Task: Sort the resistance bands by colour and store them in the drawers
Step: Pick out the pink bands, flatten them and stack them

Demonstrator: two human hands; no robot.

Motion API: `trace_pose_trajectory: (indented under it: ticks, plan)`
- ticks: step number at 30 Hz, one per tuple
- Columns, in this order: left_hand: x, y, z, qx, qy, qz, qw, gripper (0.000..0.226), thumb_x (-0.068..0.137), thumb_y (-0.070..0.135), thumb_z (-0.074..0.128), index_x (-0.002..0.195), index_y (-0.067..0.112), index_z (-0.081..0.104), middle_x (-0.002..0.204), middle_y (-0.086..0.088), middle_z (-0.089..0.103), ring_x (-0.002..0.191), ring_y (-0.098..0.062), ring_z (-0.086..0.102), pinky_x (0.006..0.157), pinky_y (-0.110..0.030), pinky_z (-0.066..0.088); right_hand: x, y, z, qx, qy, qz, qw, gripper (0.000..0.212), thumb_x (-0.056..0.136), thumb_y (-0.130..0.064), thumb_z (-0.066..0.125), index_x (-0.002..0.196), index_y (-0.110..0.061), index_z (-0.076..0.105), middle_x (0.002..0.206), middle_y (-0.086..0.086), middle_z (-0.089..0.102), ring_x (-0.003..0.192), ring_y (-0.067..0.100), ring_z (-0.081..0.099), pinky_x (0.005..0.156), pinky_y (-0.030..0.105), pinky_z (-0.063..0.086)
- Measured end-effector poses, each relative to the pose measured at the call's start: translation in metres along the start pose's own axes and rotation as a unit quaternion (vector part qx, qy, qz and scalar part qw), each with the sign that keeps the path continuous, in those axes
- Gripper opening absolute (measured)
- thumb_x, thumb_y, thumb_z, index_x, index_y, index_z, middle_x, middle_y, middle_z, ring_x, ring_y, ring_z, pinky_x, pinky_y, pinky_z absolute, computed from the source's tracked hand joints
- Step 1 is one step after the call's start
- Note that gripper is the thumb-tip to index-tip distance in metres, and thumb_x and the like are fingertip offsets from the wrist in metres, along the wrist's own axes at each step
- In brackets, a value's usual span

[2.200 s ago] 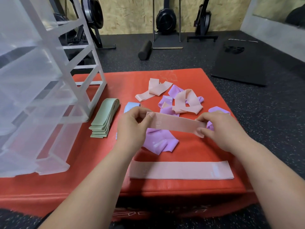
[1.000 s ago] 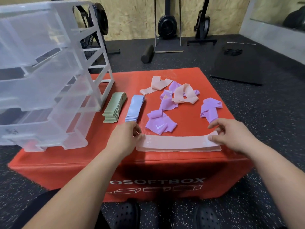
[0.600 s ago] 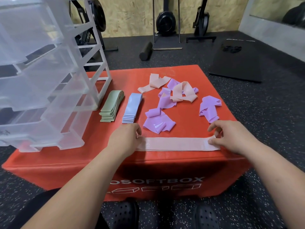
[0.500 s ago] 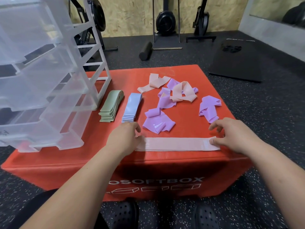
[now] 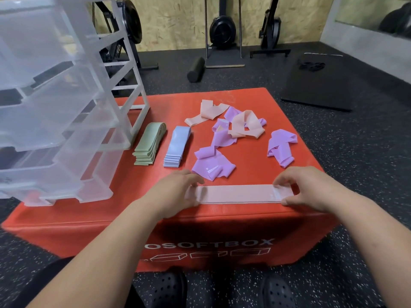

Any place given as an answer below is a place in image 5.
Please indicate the black perforated clog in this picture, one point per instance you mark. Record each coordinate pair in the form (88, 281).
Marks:
(170, 288)
(277, 291)

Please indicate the wall mirror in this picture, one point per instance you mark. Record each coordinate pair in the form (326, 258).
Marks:
(359, 6)

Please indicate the person's black trousers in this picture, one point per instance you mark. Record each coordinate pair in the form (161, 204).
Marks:
(35, 285)

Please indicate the stack of pink bands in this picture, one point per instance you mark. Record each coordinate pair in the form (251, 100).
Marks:
(237, 194)

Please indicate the stack of blue bands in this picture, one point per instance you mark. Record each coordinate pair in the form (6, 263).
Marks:
(178, 141)

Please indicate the person's right hand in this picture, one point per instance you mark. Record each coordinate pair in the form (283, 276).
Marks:
(318, 192)

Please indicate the translucent plastic drawer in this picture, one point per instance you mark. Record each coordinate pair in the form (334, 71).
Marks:
(38, 48)
(54, 121)
(99, 192)
(41, 186)

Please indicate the person's left forearm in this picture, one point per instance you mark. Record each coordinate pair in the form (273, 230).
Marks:
(93, 253)

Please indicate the red soft plyo box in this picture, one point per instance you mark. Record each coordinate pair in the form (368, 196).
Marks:
(128, 189)

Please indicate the person's right forearm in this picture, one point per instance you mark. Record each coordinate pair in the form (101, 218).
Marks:
(379, 240)

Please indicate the black ski machine with stand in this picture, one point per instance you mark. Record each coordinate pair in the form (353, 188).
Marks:
(222, 32)

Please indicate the black foam roller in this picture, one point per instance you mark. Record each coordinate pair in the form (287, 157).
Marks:
(196, 69)

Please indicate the stack of green bands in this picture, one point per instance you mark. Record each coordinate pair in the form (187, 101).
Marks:
(149, 141)

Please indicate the clear plastic drawer unit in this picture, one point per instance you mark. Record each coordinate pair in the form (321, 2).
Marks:
(139, 125)

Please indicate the black exercise mat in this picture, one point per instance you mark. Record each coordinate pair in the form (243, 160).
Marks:
(316, 89)

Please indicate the black upright rowing machine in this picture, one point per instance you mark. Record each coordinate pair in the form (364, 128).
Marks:
(269, 32)

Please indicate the person's left hand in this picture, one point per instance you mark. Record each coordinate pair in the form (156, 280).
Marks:
(167, 195)

